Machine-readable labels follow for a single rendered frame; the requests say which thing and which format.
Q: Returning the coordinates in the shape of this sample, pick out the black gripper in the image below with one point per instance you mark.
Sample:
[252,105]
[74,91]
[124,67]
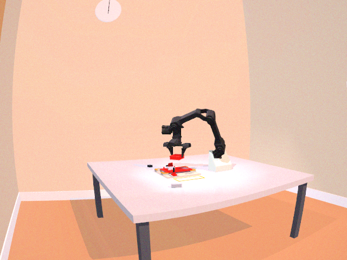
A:
[170,148]

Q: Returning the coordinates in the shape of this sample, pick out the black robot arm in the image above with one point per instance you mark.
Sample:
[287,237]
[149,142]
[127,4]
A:
[176,125]

